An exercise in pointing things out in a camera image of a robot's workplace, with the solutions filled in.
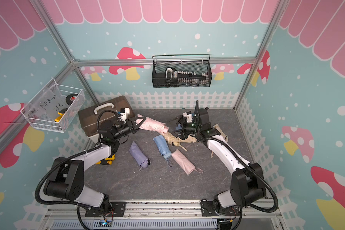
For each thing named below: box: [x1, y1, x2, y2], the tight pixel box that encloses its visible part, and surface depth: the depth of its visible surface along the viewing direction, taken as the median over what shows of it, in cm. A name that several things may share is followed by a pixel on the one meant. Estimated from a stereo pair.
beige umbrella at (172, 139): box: [162, 131, 188, 152], surface depth 99 cm
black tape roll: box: [65, 93, 79, 106], surface depth 81 cm
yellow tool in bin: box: [54, 112, 65, 123], surface depth 65 cm
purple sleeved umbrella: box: [128, 141, 151, 169], surface depth 91 cm
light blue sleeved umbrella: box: [152, 134, 173, 160], surface depth 96 cm
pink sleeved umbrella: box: [171, 149, 204, 175], surface depth 89 cm
